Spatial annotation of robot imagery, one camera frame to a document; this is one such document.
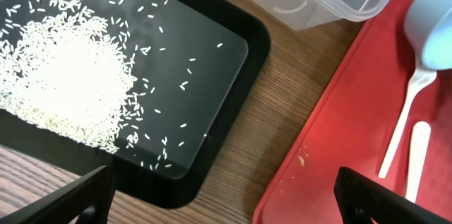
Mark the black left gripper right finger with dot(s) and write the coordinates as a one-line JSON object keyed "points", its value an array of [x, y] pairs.
{"points": [[363, 201]]}

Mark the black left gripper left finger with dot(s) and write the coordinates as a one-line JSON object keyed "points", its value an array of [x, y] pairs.
{"points": [[85, 200]]}

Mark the white plastic spoon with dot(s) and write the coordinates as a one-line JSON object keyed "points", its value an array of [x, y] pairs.
{"points": [[419, 142]]}

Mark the light blue bowl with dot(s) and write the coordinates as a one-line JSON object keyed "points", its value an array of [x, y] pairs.
{"points": [[427, 27]]}

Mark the black food waste bin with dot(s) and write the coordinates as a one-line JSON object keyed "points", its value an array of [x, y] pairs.
{"points": [[195, 62]]}

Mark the red plastic tray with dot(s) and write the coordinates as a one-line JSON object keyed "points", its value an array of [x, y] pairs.
{"points": [[353, 123]]}

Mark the white plastic fork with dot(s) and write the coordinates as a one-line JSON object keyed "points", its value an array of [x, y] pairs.
{"points": [[421, 78]]}

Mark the white rice grains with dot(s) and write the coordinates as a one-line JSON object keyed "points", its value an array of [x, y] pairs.
{"points": [[68, 75]]}

